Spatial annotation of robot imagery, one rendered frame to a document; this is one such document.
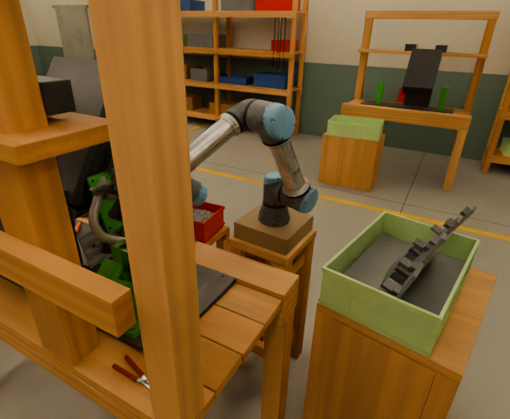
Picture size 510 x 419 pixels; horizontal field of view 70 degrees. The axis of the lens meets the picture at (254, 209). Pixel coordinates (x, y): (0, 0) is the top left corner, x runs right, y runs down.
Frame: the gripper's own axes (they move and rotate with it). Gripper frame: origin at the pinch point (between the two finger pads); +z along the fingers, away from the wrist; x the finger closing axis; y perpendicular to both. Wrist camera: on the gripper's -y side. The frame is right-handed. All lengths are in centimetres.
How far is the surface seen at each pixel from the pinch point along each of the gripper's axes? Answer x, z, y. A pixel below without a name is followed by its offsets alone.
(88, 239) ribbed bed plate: -6.5, 11.0, -12.2
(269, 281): -53, -36, -19
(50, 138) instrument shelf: 34.7, -35.5, -4.8
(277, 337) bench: -69, -31, -39
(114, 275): 0.9, -17.7, -25.9
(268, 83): -366, 186, 362
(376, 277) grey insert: -86, -66, -12
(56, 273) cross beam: 23.2, -29.5, -29.1
